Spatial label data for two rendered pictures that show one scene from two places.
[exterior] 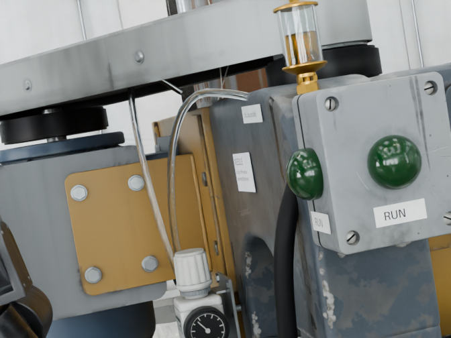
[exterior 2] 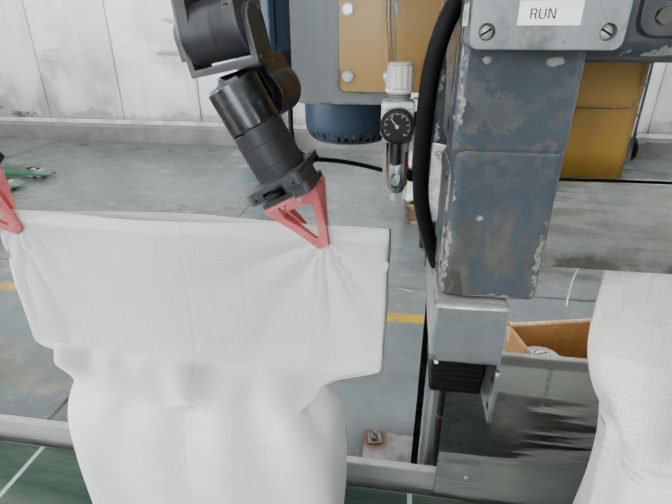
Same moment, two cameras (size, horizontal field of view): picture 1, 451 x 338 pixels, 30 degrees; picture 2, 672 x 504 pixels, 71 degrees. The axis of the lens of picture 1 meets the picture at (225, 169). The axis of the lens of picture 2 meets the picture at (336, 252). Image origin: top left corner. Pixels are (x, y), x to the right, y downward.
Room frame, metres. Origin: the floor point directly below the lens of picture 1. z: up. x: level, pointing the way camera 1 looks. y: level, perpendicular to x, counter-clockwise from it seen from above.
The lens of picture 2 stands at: (0.18, -0.08, 1.25)
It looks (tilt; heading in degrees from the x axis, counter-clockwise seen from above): 25 degrees down; 20
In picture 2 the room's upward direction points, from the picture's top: straight up
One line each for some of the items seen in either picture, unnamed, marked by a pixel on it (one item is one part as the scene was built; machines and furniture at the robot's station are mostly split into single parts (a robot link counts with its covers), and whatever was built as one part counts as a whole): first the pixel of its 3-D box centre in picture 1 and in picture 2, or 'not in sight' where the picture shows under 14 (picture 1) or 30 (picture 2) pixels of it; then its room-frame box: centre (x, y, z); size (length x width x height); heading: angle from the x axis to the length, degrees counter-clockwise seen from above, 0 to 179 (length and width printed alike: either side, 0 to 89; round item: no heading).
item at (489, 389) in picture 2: not in sight; (458, 360); (0.53, -0.07, 0.98); 0.09 x 0.05 x 0.05; 12
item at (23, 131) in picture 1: (54, 127); not in sight; (0.95, 0.18, 1.35); 0.12 x 0.12 x 0.04
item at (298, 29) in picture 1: (300, 36); not in sight; (0.54, -0.06, 1.37); 0.03 x 0.02 x 0.03; 102
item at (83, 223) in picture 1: (140, 221); (391, 43); (0.88, 0.10, 1.23); 0.28 x 0.07 x 0.16; 102
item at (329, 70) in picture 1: (323, 70); not in sight; (0.67, -0.09, 1.35); 0.09 x 0.09 x 0.03
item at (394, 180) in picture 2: not in sight; (395, 166); (0.70, 0.04, 1.11); 0.03 x 0.03 x 0.06
